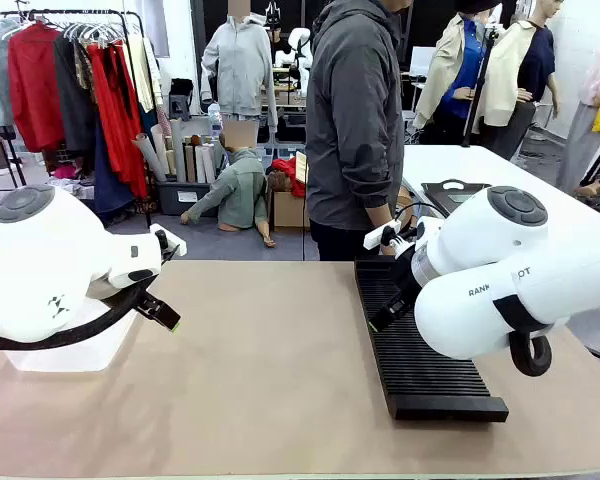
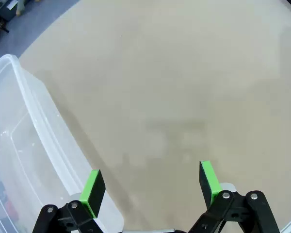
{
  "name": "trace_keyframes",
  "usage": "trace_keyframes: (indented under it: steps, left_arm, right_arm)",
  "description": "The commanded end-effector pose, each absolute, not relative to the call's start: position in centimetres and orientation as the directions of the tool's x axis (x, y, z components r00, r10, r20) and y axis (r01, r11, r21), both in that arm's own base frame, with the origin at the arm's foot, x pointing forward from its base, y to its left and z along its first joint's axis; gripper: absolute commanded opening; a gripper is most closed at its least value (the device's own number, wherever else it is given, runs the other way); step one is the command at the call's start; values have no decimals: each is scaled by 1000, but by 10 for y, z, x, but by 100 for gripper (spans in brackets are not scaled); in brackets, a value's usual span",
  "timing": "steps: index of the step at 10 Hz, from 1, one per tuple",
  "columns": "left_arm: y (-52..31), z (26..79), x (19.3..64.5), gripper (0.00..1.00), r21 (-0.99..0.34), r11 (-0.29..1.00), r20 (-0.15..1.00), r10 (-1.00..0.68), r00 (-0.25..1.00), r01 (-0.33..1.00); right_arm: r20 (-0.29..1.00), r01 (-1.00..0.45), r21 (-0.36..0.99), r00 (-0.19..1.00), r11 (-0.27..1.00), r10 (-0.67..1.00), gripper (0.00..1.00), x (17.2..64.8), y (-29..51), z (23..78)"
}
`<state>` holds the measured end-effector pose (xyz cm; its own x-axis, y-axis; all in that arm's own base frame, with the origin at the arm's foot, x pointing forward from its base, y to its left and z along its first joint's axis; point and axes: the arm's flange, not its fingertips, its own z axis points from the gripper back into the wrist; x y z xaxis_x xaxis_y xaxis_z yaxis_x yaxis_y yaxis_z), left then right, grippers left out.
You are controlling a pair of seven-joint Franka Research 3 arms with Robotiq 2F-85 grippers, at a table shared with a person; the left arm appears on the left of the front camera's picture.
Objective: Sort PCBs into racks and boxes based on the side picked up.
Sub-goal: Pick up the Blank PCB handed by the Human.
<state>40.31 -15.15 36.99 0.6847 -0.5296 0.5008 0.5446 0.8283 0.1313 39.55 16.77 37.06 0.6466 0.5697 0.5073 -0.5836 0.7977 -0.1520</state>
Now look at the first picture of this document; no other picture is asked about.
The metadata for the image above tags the clear plastic storage box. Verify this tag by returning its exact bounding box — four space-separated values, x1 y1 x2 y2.
2 299 140 374

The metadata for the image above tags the mannequin beige coat blue shirt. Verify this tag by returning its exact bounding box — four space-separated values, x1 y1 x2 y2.
412 0 494 147

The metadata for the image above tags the white humanoid robot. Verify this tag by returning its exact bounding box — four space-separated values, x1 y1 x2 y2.
274 27 314 89

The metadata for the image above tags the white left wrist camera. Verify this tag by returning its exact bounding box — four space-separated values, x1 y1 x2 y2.
148 223 188 259

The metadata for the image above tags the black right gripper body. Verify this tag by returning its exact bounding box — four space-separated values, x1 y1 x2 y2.
393 251 424 307

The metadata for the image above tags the navy hanging garment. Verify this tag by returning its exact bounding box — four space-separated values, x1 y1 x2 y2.
93 122 137 214

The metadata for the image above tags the person's right forearm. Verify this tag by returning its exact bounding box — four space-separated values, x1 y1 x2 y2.
340 149 405 217

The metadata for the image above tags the mannequin pink top grey skirt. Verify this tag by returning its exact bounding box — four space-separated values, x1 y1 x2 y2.
554 29 600 196

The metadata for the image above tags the closed cardboard box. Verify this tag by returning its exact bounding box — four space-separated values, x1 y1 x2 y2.
269 188 311 232

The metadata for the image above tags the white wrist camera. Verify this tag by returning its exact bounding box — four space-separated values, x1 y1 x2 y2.
363 218 412 256
148 223 188 259

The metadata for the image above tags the mannequin in grey hoodie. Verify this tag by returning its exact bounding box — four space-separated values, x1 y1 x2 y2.
199 0 280 132

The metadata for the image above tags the dark charcoal hanging jacket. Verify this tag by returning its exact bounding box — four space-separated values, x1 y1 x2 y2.
53 33 100 157

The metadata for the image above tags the grey storage bin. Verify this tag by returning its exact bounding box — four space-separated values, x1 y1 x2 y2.
155 179 220 217

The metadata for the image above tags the white cloth pile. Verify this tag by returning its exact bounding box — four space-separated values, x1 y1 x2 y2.
47 177 97 201

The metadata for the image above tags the black slanted stand leg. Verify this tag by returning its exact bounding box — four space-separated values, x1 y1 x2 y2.
578 128 600 189

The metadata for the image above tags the clear water bottle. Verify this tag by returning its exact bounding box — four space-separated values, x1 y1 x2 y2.
207 102 224 142

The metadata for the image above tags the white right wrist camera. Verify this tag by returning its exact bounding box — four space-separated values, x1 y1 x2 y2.
363 218 412 256

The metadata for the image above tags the grey fabric roll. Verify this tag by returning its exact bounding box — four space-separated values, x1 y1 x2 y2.
168 117 187 184

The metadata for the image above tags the cream hanging garment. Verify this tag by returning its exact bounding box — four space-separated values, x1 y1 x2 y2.
124 32 164 115

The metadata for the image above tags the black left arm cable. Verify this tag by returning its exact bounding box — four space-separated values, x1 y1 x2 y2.
0 277 154 351

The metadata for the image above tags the red crumpled cloth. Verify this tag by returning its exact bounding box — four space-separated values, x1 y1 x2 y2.
271 157 309 199

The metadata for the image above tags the red hanging shirt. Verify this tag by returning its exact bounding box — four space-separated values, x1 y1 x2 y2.
8 22 67 154

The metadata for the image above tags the black metal clothes rack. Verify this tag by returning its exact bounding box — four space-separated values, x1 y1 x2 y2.
0 8 154 230

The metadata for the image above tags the black slotted PCB rack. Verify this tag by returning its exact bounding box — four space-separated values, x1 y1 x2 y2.
353 258 510 423

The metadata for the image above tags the beige paper roll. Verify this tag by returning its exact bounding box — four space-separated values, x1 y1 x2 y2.
150 123 177 176

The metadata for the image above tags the white table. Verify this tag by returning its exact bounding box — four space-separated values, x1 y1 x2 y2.
402 144 600 236

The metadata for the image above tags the long red hanging dress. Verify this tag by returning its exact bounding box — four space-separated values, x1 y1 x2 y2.
86 42 150 200

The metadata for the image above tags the person in grey hooded jacket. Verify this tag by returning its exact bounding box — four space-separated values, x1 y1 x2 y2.
304 0 415 262

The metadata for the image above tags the cream paper roll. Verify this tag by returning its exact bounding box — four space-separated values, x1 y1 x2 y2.
132 132 167 182

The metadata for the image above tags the white paper roll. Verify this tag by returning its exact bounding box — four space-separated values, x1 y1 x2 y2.
194 142 217 184

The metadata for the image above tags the brown cardboard tube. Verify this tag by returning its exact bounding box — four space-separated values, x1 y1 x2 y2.
183 134 197 184

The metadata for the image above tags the seated mannequin in green shirt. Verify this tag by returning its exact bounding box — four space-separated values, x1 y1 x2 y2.
179 119 277 250

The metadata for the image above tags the black pole stand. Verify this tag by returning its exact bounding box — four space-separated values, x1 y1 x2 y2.
460 24 500 149

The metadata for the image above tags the mannequin cream jacket navy shirt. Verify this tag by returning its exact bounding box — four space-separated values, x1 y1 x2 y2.
479 0 564 162

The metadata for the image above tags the white board panel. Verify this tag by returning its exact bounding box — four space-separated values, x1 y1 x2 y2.
409 45 439 76

